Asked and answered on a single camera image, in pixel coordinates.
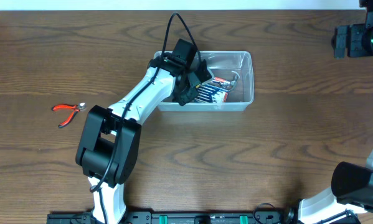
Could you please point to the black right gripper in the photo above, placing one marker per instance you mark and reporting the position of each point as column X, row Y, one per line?
column 358, row 47

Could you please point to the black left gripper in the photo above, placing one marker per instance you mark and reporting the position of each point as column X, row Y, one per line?
column 183, row 97

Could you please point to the blue precision screwdriver set case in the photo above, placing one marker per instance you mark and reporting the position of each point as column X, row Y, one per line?
column 210, row 93

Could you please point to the silver wrench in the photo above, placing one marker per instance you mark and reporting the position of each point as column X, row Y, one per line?
column 226, row 86

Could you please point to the red black claw hammer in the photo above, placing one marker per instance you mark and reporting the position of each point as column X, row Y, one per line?
column 234, row 81

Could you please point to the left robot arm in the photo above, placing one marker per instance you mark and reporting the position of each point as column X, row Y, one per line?
column 109, row 144

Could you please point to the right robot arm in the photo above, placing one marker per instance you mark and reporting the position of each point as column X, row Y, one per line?
column 351, row 189

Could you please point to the clear plastic container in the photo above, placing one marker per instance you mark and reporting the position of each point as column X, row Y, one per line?
column 221, row 63

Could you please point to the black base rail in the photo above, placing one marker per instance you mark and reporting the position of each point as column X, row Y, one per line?
column 261, row 215

